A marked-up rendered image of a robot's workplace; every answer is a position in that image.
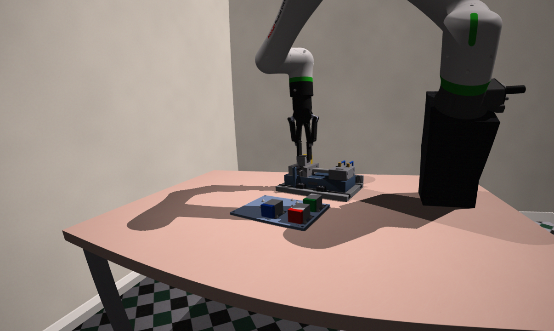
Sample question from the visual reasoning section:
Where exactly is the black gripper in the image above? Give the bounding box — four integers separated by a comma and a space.
288, 97, 319, 160

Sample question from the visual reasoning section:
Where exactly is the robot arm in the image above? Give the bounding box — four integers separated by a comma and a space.
255, 0, 526, 120

